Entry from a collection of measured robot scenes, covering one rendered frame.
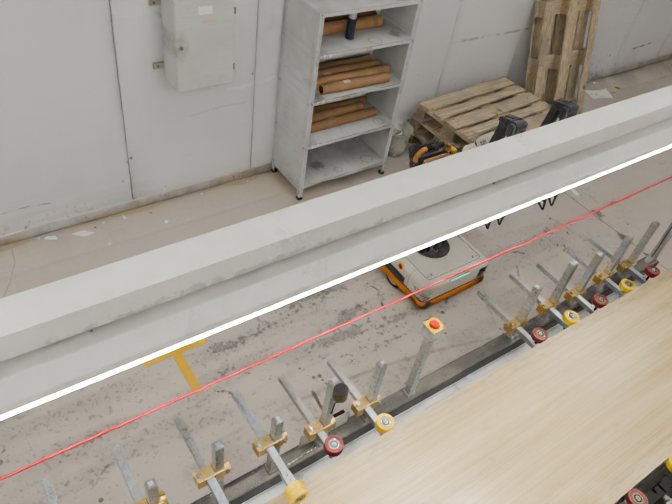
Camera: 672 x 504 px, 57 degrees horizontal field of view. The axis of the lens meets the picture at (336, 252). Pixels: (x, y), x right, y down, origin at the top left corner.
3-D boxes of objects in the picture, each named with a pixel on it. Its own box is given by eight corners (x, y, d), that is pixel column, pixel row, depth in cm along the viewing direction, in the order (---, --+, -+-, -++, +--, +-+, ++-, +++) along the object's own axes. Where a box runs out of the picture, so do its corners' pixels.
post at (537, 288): (503, 343, 338) (534, 284, 305) (507, 341, 339) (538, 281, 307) (507, 348, 336) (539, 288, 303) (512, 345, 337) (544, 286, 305)
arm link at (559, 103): (564, 91, 343) (553, 94, 338) (582, 106, 337) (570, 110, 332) (528, 150, 377) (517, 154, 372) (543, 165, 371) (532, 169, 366)
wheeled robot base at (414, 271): (362, 253, 462) (368, 228, 445) (425, 228, 493) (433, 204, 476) (419, 314, 425) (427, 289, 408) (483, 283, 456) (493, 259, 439)
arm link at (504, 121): (513, 106, 322) (500, 110, 317) (530, 123, 316) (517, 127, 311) (479, 167, 356) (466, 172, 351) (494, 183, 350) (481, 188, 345)
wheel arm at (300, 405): (277, 381, 277) (277, 376, 274) (283, 378, 279) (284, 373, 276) (330, 459, 253) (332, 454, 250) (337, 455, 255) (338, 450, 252)
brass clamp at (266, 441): (251, 446, 242) (251, 440, 238) (280, 431, 248) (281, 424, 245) (258, 459, 239) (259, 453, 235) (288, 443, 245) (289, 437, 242)
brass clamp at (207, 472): (192, 477, 230) (191, 471, 226) (224, 460, 236) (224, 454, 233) (199, 491, 226) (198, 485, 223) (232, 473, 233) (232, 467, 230)
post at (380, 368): (358, 421, 288) (376, 360, 255) (364, 418, 289) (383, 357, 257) (362, 427, 286) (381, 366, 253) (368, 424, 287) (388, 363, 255)
